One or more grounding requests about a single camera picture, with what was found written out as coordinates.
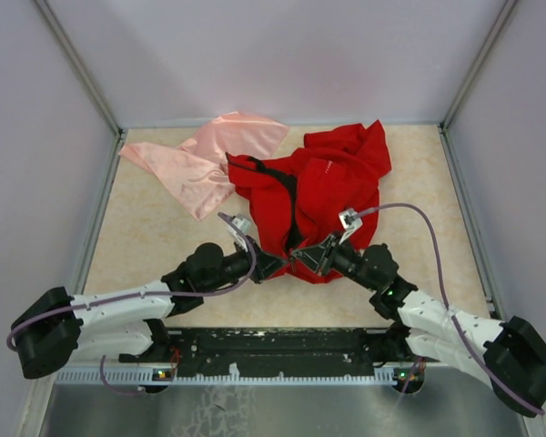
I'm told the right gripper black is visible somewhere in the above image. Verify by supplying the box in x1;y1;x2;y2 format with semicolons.
292;229;379;291

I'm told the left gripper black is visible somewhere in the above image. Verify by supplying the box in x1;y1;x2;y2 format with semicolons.
202;236;288;294

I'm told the red zip jacket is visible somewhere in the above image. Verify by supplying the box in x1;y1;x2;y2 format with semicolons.
227;121;392;259

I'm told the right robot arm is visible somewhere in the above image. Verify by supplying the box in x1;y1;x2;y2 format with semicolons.
292;234;546;418

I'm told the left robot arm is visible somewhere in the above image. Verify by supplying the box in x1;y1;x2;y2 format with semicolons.
7;241;288;380

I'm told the pink satin cloth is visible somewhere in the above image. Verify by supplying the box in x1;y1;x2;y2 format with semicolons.
119;112;289;220

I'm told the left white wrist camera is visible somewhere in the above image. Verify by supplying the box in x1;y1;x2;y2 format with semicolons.
227;214;252;251

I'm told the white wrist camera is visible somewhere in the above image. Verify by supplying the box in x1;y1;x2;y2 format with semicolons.
339;208;363;245
227;214;252;251

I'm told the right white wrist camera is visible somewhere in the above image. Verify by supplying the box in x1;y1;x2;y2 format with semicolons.
339;208;363;245

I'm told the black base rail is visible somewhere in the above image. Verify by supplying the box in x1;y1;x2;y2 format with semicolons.
119;328;414;378

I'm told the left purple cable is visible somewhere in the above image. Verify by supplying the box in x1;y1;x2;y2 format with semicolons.
6;211;258;398

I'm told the aluminium frame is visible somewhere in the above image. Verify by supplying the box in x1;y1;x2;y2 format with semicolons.
17;0;546;437

